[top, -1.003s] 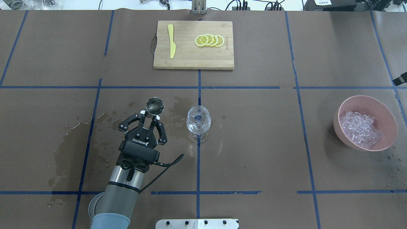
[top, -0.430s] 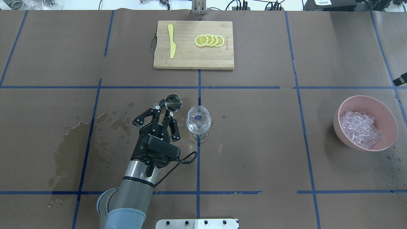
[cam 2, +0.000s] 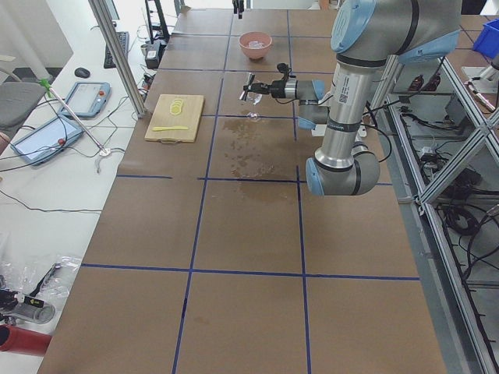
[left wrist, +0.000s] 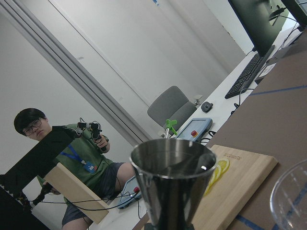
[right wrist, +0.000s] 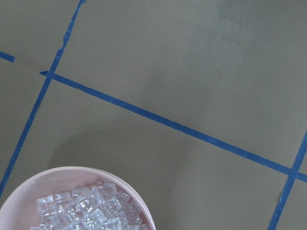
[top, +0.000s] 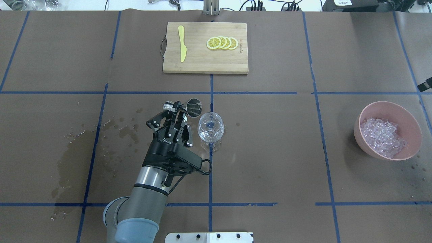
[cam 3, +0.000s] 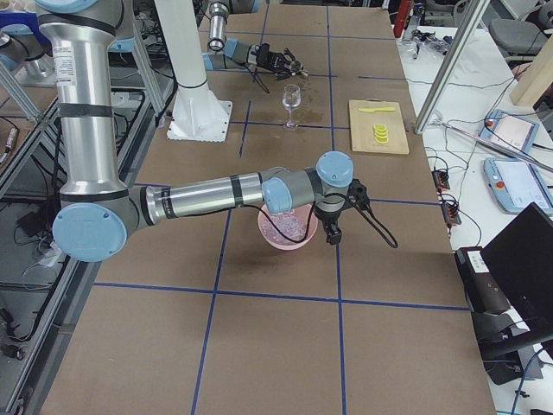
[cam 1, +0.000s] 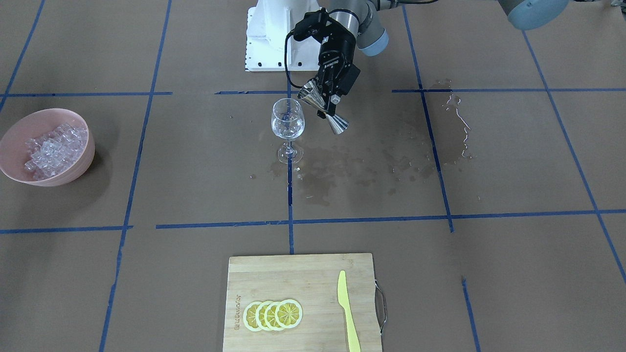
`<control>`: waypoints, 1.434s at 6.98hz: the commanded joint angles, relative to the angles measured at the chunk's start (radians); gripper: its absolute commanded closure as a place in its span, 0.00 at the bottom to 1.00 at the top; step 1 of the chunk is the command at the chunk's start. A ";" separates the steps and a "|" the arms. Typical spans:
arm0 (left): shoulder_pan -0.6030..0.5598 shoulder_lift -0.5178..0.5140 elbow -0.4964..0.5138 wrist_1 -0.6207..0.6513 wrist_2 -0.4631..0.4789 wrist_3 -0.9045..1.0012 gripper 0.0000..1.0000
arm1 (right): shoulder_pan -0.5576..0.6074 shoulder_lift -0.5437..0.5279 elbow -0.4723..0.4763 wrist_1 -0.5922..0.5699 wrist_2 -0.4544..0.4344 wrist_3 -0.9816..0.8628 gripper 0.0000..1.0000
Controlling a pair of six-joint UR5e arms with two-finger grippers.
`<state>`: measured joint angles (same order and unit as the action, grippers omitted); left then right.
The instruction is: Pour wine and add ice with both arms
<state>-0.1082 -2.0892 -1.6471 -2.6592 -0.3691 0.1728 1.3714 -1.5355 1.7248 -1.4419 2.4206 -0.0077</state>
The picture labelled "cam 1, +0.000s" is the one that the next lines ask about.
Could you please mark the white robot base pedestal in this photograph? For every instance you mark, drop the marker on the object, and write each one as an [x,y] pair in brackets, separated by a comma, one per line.
[268,24]

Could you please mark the clear wine glass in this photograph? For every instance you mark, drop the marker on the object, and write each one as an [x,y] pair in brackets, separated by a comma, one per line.
[288,124]

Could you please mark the bamboo cutting board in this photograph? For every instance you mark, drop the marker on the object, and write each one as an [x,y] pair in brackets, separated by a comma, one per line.
[312,280]

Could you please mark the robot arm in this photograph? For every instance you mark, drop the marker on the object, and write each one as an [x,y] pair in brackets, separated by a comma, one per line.
[368,20]

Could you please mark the steel double jigger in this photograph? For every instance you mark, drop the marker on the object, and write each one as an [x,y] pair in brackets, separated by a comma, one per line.
[310,95]

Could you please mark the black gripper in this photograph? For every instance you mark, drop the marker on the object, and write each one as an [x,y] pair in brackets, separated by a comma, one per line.
[337,49]

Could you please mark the yellow plastic knife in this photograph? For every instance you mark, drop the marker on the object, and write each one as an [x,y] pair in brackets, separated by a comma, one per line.
[353,344]

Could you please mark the clear ice cubes pile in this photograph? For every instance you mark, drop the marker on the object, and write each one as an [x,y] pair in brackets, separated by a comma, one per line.
[54,152]

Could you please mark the lemon slice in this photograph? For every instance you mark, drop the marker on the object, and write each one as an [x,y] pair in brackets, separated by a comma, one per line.
[260,315]
[288,313]
[250,320]
[270,319]

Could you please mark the pink bowl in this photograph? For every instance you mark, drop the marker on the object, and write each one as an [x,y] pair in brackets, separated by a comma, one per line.
[14,152]

